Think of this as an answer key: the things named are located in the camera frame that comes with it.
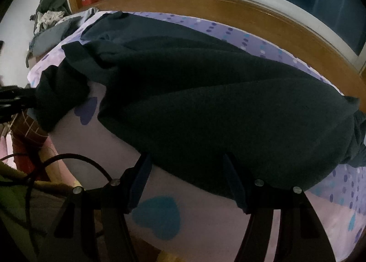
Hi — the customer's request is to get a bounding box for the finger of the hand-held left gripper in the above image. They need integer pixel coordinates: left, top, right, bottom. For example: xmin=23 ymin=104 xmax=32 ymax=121
xmin=0 ymin=97 xmax=38 ymax=117
xmin=0 ymin=86 xmax=38 ymax=99

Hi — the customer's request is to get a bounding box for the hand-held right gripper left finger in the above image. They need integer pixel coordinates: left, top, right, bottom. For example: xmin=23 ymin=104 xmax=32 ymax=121
xmin=38 ymin=152 xmax=153 ymax=262

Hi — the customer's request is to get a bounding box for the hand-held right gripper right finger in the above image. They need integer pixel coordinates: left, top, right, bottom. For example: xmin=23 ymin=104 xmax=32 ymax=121
xmin=222 ymin=153 xmax=337 ymax=262

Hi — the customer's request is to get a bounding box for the dark teal garment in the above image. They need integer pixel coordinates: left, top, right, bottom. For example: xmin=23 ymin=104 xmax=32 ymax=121
xmin=34 ymin=12 xmax=366 ymax=204

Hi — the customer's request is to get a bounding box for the bed with purple dotted sheet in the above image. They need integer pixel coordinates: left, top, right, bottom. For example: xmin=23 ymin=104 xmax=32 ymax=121
xmin=27 ymin=9 xmax=366 ymax=262

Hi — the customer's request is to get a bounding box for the red plaid cloth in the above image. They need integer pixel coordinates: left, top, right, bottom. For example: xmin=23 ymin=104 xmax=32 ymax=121
xmin=11 ymin=113 xmax=50 ymax=178

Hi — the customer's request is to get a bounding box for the grey blue cloth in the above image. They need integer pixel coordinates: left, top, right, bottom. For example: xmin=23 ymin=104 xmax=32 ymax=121
xmin=26 ymin=18 xmax=85 ymax=68

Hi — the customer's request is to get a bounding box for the dark grey jacket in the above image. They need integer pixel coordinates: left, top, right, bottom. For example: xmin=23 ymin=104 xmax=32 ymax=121
xmin=37 ymin=0 xmax=71 ymax=22

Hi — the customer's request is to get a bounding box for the striped blue white cloth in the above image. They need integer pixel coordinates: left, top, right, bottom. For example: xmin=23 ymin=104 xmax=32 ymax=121
xmin=81 ymin=7 xmax=99 ymax=26

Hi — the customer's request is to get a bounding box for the black cable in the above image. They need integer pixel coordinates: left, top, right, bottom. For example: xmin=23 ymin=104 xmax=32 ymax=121
xmin=0 ymin=153 xmax=115 ymax=251

